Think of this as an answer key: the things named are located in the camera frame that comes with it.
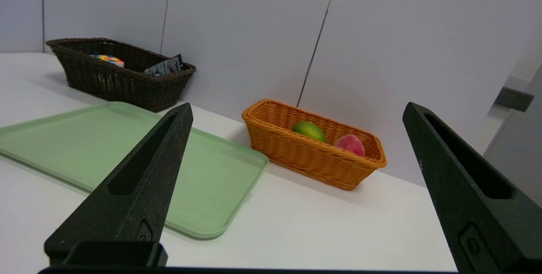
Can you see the colourful puzzle cube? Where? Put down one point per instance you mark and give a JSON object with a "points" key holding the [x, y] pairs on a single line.
{"points": [[108, 60]]}

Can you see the green mango fruit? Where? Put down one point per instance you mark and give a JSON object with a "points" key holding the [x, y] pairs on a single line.
{"points": [[310, 131]]}

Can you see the light green plastic tray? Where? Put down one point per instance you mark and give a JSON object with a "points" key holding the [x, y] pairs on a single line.
{"points": [[76, 142]]}

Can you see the orange wicker basket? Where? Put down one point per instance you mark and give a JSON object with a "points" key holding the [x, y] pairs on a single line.
{"points": [[305, 159]]}

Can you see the black wall fixture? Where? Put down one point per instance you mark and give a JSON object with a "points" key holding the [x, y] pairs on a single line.
{"points": [[513, 96]]}

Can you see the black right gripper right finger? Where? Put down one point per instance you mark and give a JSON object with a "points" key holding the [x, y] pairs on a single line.
{"points": [[457, 197]]}

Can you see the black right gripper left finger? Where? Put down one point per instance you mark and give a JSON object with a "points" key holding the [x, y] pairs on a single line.
{"points": [[139, 189]]}

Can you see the black cosmetic tube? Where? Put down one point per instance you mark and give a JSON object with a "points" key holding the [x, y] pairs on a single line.
{"points": [[167, 66]]}

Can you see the pink peach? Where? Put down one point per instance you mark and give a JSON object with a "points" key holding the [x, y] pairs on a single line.
{"points": [[351, 145]]}

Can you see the dark brown wicker basket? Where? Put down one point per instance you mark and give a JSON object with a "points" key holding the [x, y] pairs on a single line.
{"points": [[118, 87]]}

